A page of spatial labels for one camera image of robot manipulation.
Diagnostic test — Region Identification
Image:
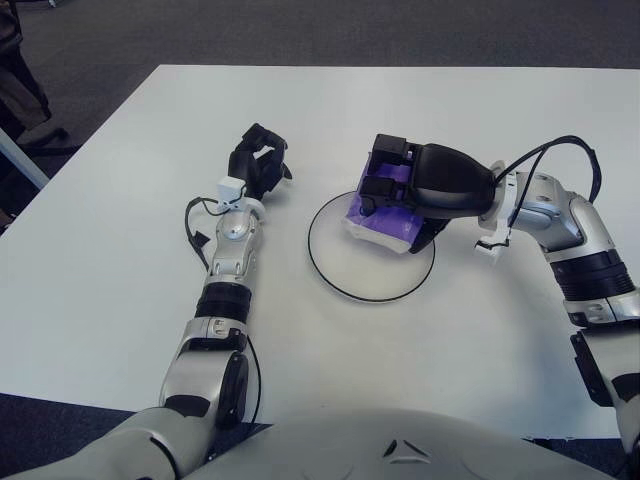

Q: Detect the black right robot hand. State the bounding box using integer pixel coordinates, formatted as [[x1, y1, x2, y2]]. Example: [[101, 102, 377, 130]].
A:
[[358, 133, 499, 255]]

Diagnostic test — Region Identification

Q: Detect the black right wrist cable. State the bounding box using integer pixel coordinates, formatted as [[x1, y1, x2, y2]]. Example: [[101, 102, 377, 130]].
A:
[[492, 135, 603, 231]]

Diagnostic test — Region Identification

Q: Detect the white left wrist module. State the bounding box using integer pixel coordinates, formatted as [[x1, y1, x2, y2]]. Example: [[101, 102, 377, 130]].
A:
[[217, 175, 247, 209]]

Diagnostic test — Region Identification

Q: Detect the bystander leg with shoe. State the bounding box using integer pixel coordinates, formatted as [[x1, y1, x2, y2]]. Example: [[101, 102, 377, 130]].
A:
[[0, 0, 84, 151]]

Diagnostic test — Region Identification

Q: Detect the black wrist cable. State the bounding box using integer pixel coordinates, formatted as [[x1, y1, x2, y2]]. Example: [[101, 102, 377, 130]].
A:
[[492, 135, 603, 231], [183, 196, 226, 274]]

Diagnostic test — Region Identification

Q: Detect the white plate with black rim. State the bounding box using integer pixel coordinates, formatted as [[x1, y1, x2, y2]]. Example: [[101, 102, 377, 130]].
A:
[[307, 189, 436, 304]]

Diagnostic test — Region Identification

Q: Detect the purple tissue paper pack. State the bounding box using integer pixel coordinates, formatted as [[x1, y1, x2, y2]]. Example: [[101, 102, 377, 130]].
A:
[[341, 149, 426, 255]]

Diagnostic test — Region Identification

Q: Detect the black left elbow cable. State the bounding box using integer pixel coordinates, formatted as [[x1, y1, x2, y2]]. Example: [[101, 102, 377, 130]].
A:
[[244, 334, 264, 426]]

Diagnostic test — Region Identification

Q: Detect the white slanted frame bar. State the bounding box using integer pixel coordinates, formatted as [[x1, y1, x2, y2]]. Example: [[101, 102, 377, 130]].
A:
[[0, 124, 50, 190]]

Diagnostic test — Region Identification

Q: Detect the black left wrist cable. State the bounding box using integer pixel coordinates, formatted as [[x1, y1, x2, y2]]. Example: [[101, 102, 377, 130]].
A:
[[183, 196, 226, 274]]

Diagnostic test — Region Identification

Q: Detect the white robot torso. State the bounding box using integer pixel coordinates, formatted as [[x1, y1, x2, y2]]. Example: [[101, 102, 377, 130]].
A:
[[184, 407, 626, 480]]

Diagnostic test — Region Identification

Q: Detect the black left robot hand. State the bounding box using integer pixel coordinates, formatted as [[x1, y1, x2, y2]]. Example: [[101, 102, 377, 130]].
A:
[[227, 123, 294, 201]]

